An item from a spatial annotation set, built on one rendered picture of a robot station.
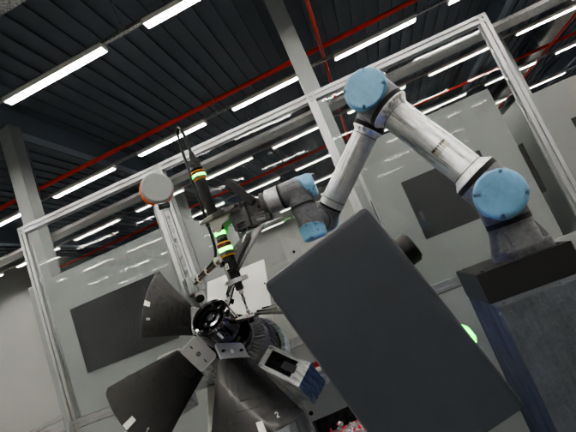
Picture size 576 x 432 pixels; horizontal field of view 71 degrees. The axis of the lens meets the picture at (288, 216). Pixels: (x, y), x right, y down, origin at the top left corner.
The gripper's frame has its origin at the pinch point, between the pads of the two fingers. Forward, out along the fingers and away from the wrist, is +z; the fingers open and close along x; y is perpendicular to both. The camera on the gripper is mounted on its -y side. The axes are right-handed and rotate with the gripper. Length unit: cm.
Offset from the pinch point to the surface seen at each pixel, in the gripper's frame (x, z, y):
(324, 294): -83, -36, 29
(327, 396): 70, -1, 79
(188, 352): -5.3, 16.2, 34.7
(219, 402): -21, 5, 47
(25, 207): 443, 437, -246
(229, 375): -14.4, 2.8, 43.2
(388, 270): -83, -42, 29
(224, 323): -7.8, 2.1, 30.6
